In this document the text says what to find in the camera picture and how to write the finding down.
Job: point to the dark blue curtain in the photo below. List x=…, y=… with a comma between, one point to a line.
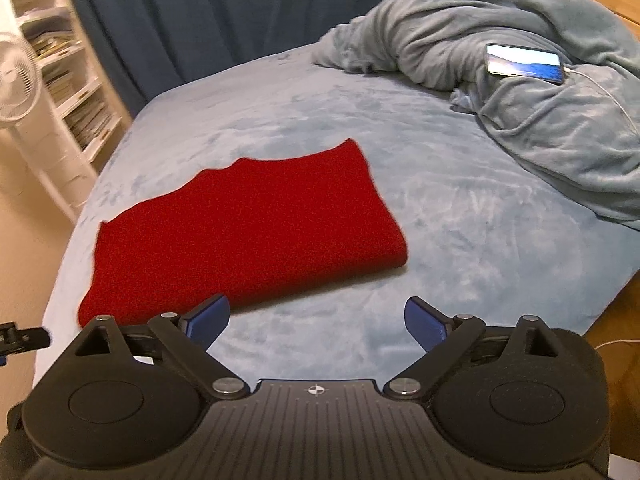
x=200, y=15

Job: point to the bed with blue sheet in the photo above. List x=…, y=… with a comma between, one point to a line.
x=475, y=240

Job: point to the red knit cardigan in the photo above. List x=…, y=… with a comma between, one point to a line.
x=250, y=240

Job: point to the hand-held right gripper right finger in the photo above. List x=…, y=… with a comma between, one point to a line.
x=424, y=325

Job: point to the white electric fan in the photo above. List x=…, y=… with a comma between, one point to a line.
x=15, y=77

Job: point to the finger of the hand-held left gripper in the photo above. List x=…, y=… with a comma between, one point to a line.
x=22, y=338

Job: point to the light blue fleece blanket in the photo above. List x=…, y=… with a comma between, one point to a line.
x=500, y=25

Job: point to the white shelf unit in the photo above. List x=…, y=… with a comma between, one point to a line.
x=60, y=110

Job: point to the smartphone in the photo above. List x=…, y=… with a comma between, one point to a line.
x=524, y=62

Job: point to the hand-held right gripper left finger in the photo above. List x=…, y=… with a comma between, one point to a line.
x=207, y=324

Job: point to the stacked papers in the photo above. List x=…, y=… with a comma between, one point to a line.
x=87, y=112

